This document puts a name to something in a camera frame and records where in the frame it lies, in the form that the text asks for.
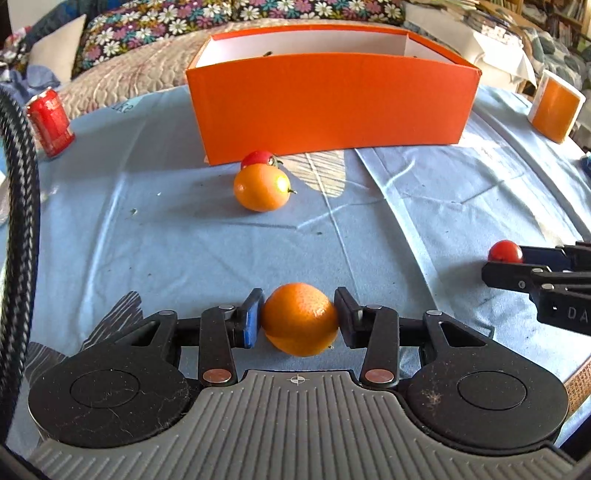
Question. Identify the orange cardboard box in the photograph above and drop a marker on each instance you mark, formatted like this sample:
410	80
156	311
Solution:
332	106

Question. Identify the light blue tablecloth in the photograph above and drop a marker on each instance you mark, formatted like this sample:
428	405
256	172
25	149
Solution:
138	230

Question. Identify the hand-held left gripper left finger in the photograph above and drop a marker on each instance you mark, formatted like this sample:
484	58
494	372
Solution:
251	323

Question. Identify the beige quilted bed cover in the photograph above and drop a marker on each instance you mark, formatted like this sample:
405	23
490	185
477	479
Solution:
138	60

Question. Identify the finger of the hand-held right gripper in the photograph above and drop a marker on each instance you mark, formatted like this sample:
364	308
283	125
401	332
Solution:
508	274
545	256

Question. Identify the red tomato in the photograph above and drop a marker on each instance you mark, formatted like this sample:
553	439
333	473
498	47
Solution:
256	158
504	252

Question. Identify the red soda can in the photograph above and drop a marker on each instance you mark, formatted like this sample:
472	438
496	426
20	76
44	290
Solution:
50	122

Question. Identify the wooden bookshelf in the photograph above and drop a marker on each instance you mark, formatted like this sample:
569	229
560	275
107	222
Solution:
554	11

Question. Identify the small orange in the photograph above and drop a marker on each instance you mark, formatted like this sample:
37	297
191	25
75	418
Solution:
300	321
261	188

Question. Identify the grey spotted seat cushion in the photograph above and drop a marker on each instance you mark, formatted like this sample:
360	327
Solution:
558	50

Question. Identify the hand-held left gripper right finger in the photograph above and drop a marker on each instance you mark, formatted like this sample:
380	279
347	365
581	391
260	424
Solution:
348	318

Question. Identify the white cloth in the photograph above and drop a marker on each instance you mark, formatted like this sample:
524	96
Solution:
498	53

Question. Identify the dark blue cloth pouch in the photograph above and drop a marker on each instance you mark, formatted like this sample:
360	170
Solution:
586	165

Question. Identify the dark blue patterned cushion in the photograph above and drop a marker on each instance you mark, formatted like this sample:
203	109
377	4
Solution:
69	11

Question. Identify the orange plastic canister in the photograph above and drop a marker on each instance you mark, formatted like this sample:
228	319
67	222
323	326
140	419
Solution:
556	108

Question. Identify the floral cushion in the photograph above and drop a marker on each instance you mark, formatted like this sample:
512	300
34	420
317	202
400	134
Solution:
323	8
138	32

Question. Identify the white pillow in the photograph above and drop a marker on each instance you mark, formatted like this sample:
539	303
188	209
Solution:
57	50

